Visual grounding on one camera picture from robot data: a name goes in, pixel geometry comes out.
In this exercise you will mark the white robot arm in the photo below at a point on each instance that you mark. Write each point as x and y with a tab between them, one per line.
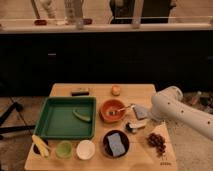
167	103

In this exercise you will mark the small orange fruit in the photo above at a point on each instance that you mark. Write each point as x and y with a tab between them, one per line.
115	90

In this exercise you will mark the orange bowl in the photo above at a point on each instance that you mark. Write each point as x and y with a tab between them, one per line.
110	105

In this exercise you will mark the metal spoon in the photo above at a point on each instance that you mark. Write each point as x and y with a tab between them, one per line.
121	109

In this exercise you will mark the green pea pod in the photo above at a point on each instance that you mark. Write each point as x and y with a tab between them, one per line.
80	116

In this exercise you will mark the grey folded cloth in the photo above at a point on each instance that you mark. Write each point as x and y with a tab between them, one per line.
140	111

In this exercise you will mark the wooden table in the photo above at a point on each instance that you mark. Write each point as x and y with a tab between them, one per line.
140	156

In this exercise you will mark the green plastic tray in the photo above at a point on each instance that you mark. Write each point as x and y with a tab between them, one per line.
57	120

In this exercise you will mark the blue sponge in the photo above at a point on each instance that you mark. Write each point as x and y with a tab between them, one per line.
116	144

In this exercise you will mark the white small bowl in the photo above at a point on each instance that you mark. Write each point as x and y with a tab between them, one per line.
85	149

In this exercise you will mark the brown beans pile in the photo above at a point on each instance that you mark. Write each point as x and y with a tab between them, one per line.
158	142

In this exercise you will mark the green small cup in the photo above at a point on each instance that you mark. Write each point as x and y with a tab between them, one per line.
64	149

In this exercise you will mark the black chair base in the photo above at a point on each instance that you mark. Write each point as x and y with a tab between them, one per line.
6	127

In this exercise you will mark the red dish on counter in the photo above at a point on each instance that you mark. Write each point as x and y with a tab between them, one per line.
40	22

